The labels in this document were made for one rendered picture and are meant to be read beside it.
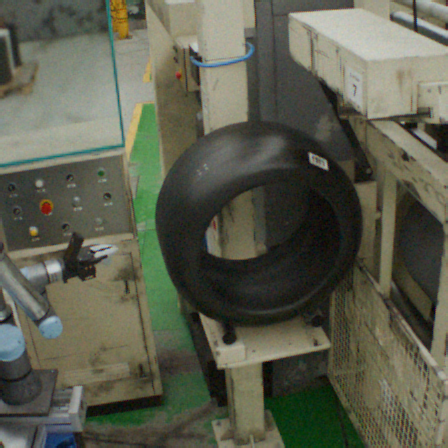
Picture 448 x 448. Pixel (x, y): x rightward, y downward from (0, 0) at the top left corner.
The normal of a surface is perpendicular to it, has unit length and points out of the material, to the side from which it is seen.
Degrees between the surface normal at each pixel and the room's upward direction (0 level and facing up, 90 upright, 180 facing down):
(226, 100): 90
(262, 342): 0
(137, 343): 90
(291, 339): 0
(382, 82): 90
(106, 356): 90
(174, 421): 0
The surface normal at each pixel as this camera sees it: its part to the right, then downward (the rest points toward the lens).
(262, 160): 0.07, -0.35
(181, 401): -0.07, -0.88
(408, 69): 0.21, 0.44
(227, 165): -0.18, -0.26
